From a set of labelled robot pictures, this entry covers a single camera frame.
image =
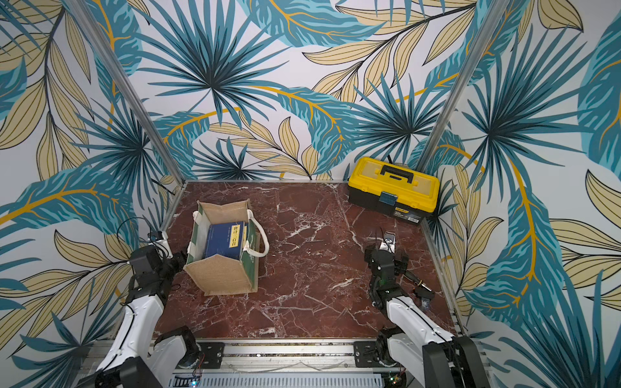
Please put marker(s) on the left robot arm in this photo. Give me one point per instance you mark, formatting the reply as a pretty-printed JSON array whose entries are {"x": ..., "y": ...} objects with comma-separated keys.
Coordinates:
[{"x": 135, "y": 359}]

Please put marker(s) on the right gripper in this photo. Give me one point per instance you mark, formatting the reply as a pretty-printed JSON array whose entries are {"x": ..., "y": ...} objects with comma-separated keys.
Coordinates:
[{"x": 383, "y": 255}]

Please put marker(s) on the blue book stack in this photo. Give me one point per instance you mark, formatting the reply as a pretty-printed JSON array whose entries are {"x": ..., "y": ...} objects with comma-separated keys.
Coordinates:
[{"x": 226, "y": 239}]

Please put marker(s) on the small black gold connector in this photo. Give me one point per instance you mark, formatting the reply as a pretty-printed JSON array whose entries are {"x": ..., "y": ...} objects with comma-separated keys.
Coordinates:
[{"x": 421, "y": 291}]

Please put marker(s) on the green burlap Christmas bag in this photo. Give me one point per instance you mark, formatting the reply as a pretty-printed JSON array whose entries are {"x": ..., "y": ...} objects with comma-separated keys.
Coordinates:
[{"x": 218, "y": 275}]

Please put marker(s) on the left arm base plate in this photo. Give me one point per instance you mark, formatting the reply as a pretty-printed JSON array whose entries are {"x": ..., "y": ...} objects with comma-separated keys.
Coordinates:
[{"x": 205, "y": 356}]

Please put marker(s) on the yellow black toolbox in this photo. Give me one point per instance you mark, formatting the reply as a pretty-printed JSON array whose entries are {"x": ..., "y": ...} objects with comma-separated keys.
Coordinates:
[{"x": 393, "y": 190}]

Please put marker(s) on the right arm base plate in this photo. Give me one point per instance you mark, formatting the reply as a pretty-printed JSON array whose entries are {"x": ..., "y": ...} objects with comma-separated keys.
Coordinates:
[{"x": 396, "y": 352}]

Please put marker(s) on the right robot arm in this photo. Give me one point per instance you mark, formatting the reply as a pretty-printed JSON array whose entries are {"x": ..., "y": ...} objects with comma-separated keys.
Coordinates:
[{"x": 419, "y": 346}]

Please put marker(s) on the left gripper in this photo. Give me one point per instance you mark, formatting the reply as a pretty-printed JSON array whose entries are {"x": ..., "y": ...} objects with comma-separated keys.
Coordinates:
[{"x": 179, "y": 259}]

